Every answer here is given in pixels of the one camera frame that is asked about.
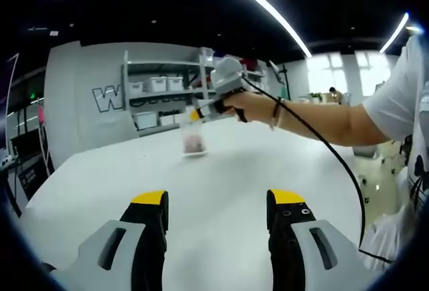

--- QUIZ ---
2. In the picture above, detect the black tripod stand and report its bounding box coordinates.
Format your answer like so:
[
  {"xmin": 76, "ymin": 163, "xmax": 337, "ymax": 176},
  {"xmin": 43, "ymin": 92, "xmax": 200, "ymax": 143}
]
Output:
[{"xmin": 269, "ymin": 61, "xmax": 291, "ymax": 99}]

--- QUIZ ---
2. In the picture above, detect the wrist bracelet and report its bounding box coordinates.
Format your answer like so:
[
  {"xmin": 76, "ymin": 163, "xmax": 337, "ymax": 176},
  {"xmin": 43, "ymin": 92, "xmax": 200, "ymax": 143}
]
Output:
[{"xmin": 267, "ymin": 96, "xmax": 286, "ymax": 131}]

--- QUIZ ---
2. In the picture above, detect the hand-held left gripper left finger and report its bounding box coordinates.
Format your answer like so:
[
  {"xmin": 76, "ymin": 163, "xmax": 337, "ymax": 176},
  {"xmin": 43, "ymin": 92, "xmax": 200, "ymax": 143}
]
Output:
[{"xmin": 50, "ymin": 190, "xmax": 170, "ymax": 291}]

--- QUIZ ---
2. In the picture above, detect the group of white storage boxes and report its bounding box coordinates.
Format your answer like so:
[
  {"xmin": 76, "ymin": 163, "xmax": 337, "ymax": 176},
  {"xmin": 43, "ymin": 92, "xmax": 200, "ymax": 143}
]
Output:
[{"xmin": 129, "ymin": 75, "xmax": 188, "ymax": 131}]

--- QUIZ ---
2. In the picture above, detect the clear resealable bag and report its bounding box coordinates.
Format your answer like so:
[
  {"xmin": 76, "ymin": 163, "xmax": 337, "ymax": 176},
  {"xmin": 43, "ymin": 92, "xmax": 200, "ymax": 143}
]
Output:
[{"xmin": 180, "ymin": 119, "xmax": 208, "ymax": 156}]

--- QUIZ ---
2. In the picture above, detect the ceiling light strip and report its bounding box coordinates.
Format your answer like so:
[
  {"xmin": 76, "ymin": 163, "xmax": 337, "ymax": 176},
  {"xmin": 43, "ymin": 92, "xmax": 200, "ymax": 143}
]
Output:
[
  {"xmin": 379, "ymin": 12, "xmax": 410, "ymax": 54},
  {"xmin": 206, "ymin": 0, "xmax": 312, "ymax": 59}
]

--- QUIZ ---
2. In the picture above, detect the wall logo lettering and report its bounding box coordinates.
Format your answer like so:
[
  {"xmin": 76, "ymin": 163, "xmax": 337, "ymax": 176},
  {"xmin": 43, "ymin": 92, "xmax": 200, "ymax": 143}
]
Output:
[{"xmin": 92, "ymin": 85, "xmax": 188, "ymax": 114}]

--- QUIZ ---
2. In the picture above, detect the bright window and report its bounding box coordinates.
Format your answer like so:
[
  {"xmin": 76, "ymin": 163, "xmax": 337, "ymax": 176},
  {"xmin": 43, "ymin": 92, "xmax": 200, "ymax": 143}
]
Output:
[{"xmin": 306, "ymin": 51, "xmax": 400, "ymax": 97}]

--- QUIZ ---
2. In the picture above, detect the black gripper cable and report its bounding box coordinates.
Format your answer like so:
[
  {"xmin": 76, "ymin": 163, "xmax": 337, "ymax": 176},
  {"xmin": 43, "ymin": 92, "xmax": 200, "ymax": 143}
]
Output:
[{"xmin": 241, "ymin": 74, "xmax": 393, "ymax": 265}]

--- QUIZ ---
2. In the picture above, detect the grey metal shelf unit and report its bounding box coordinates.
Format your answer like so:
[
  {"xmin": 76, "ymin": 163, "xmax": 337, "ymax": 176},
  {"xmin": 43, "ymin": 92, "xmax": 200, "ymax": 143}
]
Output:
[{"xmin": 120, "ymin": 48, "xmax": 269, "ymax": 137}]

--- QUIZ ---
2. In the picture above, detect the person's right hand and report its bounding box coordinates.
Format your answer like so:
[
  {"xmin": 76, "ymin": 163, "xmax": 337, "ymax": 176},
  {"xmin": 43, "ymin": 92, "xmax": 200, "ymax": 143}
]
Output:
[{"xmin": 223, "ymin": 91, "xmax": 278, "ymax": 126}]

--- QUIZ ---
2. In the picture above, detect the black printed box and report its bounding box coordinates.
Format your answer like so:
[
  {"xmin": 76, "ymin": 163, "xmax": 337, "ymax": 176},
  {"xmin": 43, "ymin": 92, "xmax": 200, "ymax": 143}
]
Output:
[{"xmin": 18, "ymin": 160, "xmax": 48, "ymax": 198}]

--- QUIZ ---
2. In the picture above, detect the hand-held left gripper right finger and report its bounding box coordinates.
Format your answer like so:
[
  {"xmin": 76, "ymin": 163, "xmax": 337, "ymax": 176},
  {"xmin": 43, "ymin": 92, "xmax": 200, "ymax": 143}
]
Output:
[{"xmin": 266, "ymin": 188, "xmax": 366, "ymax": 291}]

